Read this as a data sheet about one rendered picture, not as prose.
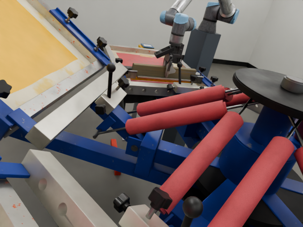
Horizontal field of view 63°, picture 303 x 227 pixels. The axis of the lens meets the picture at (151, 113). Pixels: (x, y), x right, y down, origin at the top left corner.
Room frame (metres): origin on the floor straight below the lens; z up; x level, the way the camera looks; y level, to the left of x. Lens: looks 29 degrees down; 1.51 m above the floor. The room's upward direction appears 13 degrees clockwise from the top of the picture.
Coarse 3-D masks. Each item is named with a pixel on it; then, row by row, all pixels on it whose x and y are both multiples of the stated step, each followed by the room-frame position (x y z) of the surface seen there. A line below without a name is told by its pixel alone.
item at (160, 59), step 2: (142, 56) 1.88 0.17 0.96; (144, 58) 1.85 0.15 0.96; (146, 58) 1.86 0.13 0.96; (148, 58) 1.87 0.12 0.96; (150, 58) 1.88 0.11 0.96; (152, 58) 1.89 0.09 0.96; (154, 58) 1.91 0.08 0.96; (156, 58) 1.92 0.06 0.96; (158, 58) 1.93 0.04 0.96; (160, 58) 1.94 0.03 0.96; (162, 58) 1.96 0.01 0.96; (146, 60) 1.80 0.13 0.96; (148, 60) 1.81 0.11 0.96; (150, 60) 1.82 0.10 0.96; (152, 60) 1.84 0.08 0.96; (154, 60) 1.85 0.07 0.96; (156, 60) 1.86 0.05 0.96; (158, 60) 1.87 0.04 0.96; (160, 60) 1.88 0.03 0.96; (162, 60) 1.89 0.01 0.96; (164, 82) 1.44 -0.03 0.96; (166, 82) 1.45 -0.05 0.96; (168, 82) 1.45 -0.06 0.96; (170, 82) 1.46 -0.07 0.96; (172, 82) 1.47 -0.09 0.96
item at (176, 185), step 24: (192, 96) 0.73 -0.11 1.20; (216, 96) 0.71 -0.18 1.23; (240, 96) 0.86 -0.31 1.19; (144, 120) 0.62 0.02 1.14; (168, 120) 0.61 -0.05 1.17; (192, 120) 0.60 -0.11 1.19; (240, 120) 0.54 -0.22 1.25; (216, 144) 0.48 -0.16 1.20; (288, 144) 0.47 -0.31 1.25; (192, 168) 0.43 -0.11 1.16; (264, 168) 0.42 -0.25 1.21; (168, 192) 0.38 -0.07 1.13; (240, 192) 0.38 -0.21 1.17; (264, 192) 0.39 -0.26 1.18; (216, 216) 0.34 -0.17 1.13; (240, 216) 0.34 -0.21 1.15
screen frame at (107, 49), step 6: (108, 48) 1.77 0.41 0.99; (114, 48) 1.87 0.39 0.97; (120, 48) 1.89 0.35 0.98; (126, 48) 1.91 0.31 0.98; (132, 48) 1.93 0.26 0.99; (138, 48) 1.96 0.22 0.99; (144, 48) 2.00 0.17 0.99; (108, 54) 1.63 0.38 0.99; (114, 60) 1.53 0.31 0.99; (180, 60) 1.88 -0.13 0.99; (186, 66) 1.77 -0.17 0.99; (198, 84) 1.53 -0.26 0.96; (204, 84) 1.47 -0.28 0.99
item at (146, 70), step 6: (132, 66) 1.36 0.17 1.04; (138, 66) 1.35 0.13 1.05; (144, 66) 1.36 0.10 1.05; (150, 66) 1.38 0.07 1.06; (156, 66) 1.40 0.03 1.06; (162, 66) 1.42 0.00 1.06; (138, 72) 1.35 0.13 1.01; (144, 72) 1.37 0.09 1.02; (150, 72) 1.38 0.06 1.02; (156, 72) 1.40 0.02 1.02; (162, 72) 1.41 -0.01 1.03; (186, 72) 1.47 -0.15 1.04; (192, 72) 1.49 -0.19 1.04; (186, 78) 1.48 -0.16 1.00
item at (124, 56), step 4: (120, 56) 1.76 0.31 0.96; (124, 56) 1.78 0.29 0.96; (128, 56) 1.80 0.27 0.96; (132, 56) 1.82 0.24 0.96; (136, 56) 1.84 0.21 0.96; (140, 56) 1.87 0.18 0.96; (124, 60) 1.68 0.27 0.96; (124, 64) 1.60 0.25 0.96; (128, 64) 1.62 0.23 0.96; (132, 80) 1.36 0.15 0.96; (136, 80) 1.37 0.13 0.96; (140, 80) 1.39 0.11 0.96
